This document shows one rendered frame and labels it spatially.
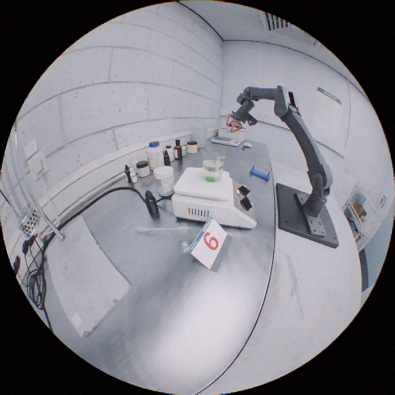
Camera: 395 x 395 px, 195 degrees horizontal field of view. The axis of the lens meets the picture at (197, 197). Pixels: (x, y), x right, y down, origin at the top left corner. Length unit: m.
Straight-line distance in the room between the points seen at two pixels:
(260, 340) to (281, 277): 0.13
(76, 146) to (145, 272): 0.51
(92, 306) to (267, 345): 0.31
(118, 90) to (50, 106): 0.32
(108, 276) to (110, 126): 0.55
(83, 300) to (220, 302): 0.26
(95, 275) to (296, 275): 0.41
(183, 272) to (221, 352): 0.17
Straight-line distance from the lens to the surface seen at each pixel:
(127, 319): 0.25
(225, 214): 0.25
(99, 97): 0.62
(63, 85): 0.63
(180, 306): 0.22
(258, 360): 0.28
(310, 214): 0.43
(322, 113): 1.92
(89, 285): 0.30
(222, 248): 0.25
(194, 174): 0.29
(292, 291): 0.29
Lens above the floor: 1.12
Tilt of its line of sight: 39 degrees down
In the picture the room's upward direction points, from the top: 1 degrees clockwise
